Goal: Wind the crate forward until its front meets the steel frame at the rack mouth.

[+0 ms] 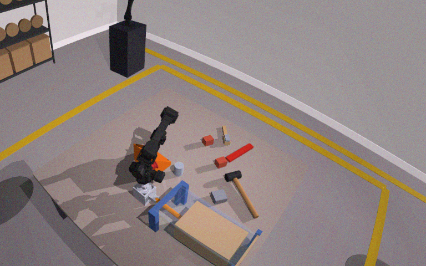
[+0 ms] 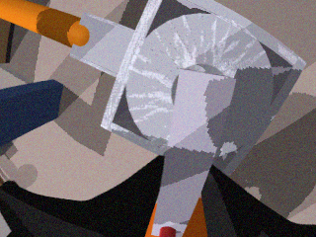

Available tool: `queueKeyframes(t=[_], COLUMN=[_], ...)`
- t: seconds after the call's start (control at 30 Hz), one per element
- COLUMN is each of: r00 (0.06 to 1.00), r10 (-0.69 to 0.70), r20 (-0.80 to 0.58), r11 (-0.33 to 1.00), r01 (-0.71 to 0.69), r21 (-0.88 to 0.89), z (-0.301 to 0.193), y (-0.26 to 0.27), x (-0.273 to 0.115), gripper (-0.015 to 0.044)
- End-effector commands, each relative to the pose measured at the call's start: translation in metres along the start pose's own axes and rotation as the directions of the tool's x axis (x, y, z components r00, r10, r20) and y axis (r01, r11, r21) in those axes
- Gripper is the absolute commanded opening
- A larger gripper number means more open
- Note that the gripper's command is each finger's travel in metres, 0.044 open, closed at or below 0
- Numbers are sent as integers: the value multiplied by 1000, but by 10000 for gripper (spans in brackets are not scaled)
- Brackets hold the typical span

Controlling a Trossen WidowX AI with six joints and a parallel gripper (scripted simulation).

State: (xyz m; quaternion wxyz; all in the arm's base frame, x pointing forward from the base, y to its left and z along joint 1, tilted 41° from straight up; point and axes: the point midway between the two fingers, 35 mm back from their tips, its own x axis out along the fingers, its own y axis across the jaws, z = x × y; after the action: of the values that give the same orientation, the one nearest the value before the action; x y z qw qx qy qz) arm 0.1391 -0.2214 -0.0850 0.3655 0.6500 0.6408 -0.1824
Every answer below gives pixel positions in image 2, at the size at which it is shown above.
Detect mallet with tan wooden handle and dark head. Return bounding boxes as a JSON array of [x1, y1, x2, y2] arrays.
[[0, 177, 18, 187]]

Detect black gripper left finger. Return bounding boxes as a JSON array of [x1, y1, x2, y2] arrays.
[[0, 155, 165, 237]]

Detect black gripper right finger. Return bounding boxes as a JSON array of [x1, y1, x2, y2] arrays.
[[201, 165, 316, 237]]

